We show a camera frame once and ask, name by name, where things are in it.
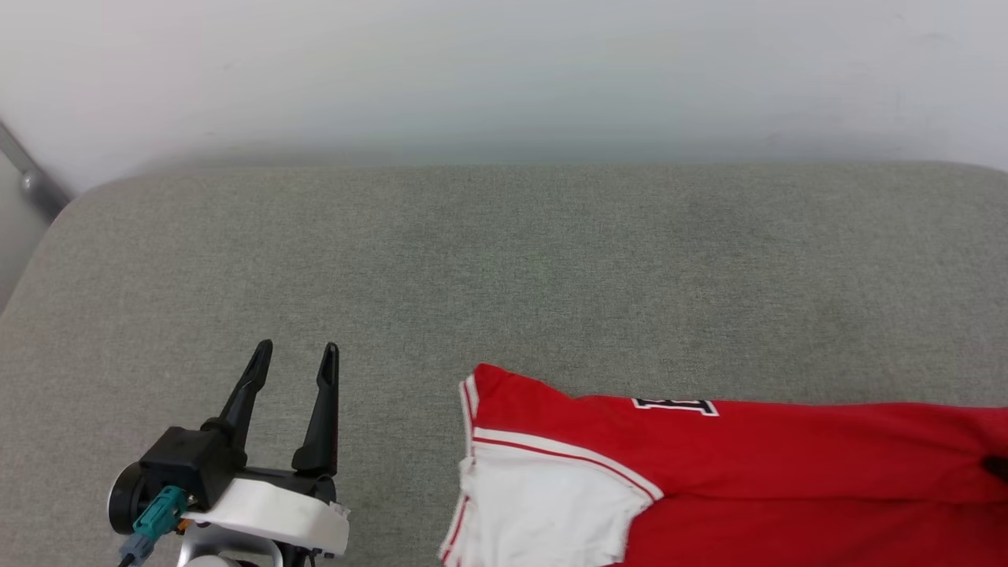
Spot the red and white basketball jersey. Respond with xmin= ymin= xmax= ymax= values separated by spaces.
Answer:
xmin=437 ymin=362 xmax=1008 ymax=567

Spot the grey metal pipe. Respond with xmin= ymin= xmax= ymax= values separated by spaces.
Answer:
xmin=0 ymin=118 xmax=73 ymax=223

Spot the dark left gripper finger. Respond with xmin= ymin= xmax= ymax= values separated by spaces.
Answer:
xmin=291 ymin=342 xmax=341 ymax=477
xmin=201 ymin=339 xmax=274 ymax=467

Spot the teal left camera connector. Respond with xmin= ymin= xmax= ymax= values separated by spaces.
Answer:
xmin=118 ymin=485 xmax=190 ymax=561

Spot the grey fabric sofa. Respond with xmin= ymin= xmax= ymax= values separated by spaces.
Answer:
xmin=0 ymin=161 xmax=1008 ymax=567

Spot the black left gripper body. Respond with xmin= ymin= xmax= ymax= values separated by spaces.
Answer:
xmin=109 ymin=463 xmax=338 ymax=538

